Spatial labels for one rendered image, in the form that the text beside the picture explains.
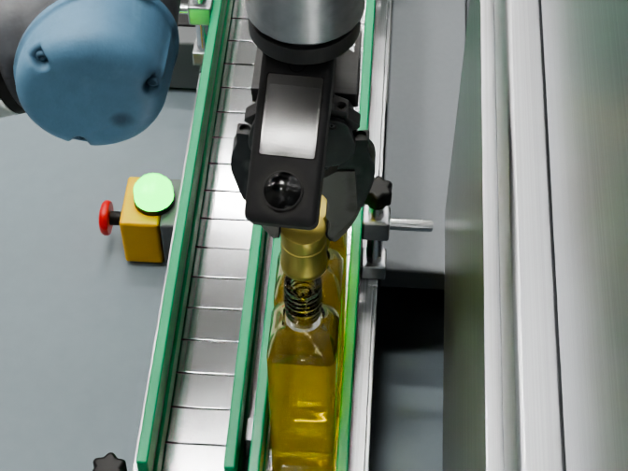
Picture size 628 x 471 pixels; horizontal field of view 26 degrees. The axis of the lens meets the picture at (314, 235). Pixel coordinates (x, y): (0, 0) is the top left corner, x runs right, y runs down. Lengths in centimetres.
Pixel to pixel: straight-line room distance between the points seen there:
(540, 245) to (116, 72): 25
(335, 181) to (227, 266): 45
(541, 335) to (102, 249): 92
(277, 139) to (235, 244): 55
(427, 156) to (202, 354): 34
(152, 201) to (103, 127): 81
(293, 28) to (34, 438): 73
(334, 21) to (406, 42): 78
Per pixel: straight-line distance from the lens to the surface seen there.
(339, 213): 97
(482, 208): 86
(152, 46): 67
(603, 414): 58
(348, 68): 92
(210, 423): 128
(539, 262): 75
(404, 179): 146
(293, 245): 98
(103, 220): 153
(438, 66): 157
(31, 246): 159
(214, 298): 136
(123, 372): 148
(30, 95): 67
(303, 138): 85
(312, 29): 83
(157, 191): 149
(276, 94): 86
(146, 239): 152
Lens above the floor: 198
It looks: 52 degrees down
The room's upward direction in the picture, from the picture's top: straight up
